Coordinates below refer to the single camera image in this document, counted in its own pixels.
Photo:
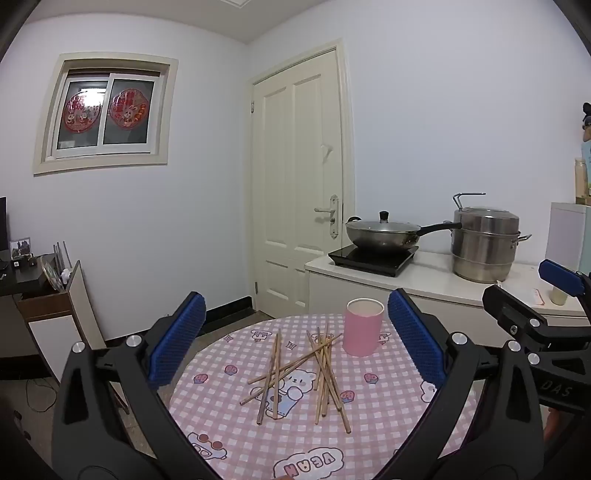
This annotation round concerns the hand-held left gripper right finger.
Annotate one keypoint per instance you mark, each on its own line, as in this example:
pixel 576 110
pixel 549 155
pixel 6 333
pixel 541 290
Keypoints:
pixel 415 337

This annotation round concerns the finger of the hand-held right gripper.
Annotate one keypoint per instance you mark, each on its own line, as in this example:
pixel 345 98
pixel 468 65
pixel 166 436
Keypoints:
pixel 512 311
pixel 561 277

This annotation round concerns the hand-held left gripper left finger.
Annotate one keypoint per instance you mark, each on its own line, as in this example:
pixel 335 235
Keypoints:
pixel 178 341

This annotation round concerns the pink cup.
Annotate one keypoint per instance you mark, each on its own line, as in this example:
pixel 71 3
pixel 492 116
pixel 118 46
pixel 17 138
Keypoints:
pixel 362 332

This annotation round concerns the pile of wooden chopsticks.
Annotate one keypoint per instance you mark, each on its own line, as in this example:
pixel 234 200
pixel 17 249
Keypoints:
pixel 277 369

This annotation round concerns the person's right hand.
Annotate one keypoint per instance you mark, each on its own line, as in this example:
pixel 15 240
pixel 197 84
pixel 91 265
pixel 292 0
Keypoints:
pixel 552 424

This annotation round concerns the small cream cup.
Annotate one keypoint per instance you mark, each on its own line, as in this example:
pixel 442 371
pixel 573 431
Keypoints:
pixel 557 296

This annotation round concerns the white counter cabinet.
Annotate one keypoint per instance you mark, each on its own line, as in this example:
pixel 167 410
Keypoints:
pixel 429 277

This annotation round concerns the stainless steel steamer pot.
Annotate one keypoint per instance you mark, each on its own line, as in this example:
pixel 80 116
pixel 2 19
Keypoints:
pixel 482 249

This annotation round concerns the pink checked tablecloth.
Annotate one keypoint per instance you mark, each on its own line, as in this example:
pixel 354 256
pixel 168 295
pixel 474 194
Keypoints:
pixel 217 406

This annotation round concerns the black induction cooktop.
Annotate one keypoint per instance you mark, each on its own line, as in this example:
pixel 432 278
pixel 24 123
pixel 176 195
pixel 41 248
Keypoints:
pixel 369 264

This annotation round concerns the beige bottle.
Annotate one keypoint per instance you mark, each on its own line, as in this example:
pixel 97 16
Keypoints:
pixel 581 180

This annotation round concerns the teal card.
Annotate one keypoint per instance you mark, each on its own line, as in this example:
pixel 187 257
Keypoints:
pixel 586 166

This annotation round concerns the glass wok lid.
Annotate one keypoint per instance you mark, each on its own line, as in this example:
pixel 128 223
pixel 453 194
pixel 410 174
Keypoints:
pixel 383 226

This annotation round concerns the wooden side cabinet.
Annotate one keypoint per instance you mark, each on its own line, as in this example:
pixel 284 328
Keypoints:
pixel 51 332

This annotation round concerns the thin metal rods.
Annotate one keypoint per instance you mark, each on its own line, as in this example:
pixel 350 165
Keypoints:
pixel 67 256

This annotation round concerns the round plate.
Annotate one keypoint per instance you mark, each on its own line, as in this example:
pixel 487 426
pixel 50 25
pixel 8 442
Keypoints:
pixel 50 273

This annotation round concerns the black plush toy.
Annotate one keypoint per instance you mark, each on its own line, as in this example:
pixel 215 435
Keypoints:
pixel 586 120

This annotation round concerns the black desk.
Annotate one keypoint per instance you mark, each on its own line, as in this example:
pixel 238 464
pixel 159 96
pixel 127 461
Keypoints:
pixel 27 277

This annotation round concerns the cream framed window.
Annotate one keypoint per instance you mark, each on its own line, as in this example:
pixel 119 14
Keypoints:
pixel 129 138

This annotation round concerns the black monitor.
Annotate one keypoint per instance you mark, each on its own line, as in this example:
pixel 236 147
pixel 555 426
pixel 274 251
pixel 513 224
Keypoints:
pixel 3 226

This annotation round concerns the cream panel door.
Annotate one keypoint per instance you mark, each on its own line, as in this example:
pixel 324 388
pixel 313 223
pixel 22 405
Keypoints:
pixel 295 161

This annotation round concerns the red window decal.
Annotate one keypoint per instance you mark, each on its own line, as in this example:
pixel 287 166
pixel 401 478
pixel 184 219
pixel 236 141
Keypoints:
pixel 83 113
pixel 128 108

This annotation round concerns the small photo frame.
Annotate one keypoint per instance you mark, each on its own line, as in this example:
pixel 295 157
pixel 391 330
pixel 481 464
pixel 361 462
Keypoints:
pixel 20 247

